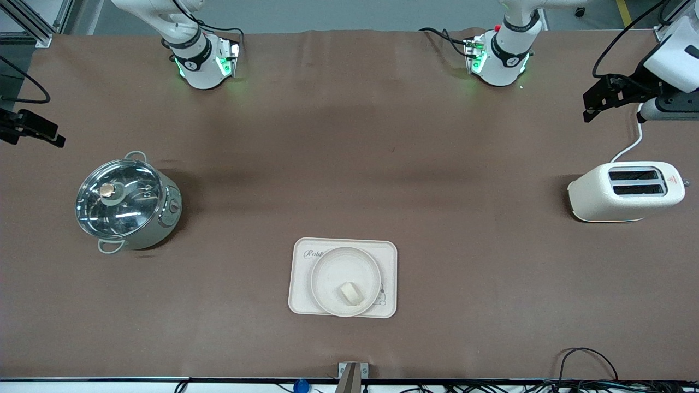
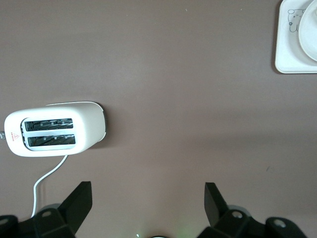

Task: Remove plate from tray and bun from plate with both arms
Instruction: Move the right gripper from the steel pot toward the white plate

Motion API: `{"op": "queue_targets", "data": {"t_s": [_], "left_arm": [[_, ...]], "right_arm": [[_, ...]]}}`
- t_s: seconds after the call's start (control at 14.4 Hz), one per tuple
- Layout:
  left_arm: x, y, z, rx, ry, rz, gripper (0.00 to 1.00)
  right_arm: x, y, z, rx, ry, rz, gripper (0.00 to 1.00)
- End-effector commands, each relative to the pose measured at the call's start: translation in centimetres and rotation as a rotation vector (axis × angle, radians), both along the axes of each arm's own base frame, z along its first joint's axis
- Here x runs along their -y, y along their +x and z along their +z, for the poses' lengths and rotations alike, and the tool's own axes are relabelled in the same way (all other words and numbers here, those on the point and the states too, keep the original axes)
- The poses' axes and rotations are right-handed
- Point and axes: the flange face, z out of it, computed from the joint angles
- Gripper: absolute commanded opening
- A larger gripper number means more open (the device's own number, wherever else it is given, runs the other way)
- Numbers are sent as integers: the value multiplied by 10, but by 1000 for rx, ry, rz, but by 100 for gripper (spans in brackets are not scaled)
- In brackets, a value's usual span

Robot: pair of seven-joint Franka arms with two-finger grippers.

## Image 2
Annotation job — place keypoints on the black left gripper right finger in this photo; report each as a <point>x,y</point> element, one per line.
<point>218,213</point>

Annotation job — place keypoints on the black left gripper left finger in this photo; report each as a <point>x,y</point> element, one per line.
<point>74,210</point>

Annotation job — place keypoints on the cream round bowl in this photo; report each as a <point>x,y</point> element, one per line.
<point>310,29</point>

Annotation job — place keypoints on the white two-slot toaster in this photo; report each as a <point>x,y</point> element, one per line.
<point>89,124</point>

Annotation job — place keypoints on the brown table mat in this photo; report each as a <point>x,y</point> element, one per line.
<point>173,99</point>

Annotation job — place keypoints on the cream rabbit print tray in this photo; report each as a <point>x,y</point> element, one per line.
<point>284,57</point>

